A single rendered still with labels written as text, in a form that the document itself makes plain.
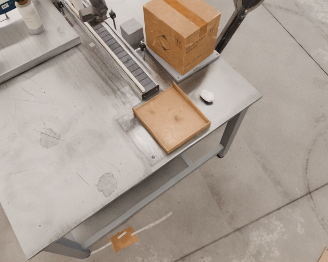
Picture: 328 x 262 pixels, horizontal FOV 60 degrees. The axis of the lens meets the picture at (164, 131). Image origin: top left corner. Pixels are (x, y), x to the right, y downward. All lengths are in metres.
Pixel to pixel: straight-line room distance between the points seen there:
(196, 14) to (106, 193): 0.93
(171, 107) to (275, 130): 1.24
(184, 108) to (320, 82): 1.72
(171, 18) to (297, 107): 1.57
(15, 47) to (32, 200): 0.88
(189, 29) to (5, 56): 1.02
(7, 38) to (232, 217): 1.83
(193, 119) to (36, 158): 0.77
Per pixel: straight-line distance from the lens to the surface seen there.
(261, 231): 2.18
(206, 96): 1.46
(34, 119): 1.57
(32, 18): 1.81
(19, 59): 1.78
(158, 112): 1.44
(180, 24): 1.41
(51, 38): 1.82
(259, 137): 2.41
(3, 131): 1.61
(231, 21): 2.05
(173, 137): 1.37
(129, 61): 1.58
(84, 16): 1.54
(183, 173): 1.95
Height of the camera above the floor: 2.06
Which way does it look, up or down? 63 degrees down
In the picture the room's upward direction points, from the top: 2 degrees counter-clockwise
